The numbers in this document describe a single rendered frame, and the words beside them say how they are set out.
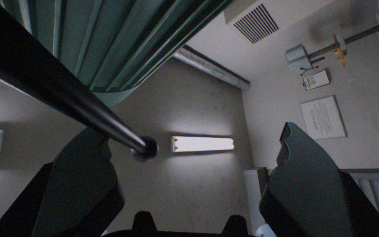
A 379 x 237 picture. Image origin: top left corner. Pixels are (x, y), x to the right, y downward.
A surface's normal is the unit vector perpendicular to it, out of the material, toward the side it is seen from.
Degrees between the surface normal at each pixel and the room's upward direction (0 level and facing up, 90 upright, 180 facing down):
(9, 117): 180
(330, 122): 90
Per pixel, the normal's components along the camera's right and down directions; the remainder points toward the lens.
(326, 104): -0.74, -0.11
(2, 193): 0.67, -0.23
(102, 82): 0.21, 0.97
